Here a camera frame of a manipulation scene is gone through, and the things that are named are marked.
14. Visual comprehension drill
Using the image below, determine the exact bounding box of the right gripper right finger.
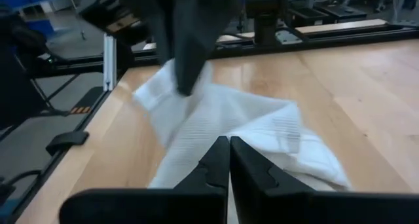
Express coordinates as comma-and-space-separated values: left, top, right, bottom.
230, 135, 419, 224

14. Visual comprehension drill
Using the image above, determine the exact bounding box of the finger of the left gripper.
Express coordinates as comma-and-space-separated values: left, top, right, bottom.
170, 0, 242, 97
149, 1, 176, 66

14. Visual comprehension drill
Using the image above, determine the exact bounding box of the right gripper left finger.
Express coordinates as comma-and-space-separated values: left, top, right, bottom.
58, 135, 230, 224

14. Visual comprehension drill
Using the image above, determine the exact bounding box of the white plaid towel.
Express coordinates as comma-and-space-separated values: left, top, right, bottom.
132, 58, 353, 191

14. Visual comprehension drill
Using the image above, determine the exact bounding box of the black floor equipment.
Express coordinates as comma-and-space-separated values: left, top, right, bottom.
78, 0, 153, 47

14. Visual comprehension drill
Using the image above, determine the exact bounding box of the hazard striped floor mat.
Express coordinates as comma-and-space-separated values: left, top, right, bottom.
69, 85, 105, 116

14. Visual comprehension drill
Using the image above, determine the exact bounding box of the large black equipment box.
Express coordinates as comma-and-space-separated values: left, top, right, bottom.
283, 6, 332, 29

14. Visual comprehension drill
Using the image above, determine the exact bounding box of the black table clip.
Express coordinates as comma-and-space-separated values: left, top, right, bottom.
45, 130, 90, 157

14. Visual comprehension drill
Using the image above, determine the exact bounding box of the black stand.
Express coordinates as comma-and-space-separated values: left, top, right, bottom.
0, 6, 81, 128

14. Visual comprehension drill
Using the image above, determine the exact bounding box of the small black equipment box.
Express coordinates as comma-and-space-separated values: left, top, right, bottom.
316, 3, 368, 24

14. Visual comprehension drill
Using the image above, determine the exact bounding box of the silver aluminium post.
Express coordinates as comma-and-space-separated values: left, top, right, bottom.
102, 33, 118, 92

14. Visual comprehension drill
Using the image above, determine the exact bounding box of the black table frame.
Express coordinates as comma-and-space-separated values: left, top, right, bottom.
0, 22, 419, 224

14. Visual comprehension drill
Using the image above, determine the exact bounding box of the black cable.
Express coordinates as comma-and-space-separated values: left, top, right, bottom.
0, 169, 43, 205

